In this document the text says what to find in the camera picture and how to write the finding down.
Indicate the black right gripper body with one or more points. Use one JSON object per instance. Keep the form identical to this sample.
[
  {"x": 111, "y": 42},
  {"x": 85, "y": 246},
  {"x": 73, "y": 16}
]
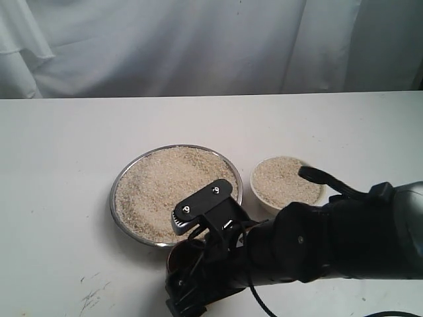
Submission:
[{"x": 242, "y": 257}]

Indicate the brown wooden cup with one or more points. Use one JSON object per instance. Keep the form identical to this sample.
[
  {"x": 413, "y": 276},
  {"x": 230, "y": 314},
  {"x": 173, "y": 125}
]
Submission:
[{"x": 183, "y": 254}]

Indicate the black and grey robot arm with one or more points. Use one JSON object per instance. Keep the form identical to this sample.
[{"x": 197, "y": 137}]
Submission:
[{"x": 376, "y": 237}]

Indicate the small white rice bowl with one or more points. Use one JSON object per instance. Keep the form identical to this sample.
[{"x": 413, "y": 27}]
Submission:
[{"x": 275, "y": 184}]

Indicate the metal plate of rice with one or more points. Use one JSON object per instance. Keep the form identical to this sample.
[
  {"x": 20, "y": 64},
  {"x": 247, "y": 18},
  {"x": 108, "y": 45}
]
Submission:
[{"x": 146, "y": 192}]

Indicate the white backdrop curtain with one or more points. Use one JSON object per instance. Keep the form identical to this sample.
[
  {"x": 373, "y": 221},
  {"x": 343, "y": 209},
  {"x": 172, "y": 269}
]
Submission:
[{"x": 81, "y": 49}]

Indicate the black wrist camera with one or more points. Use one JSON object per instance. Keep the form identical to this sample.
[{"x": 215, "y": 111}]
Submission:
[{"x": 211, "y": 207}]

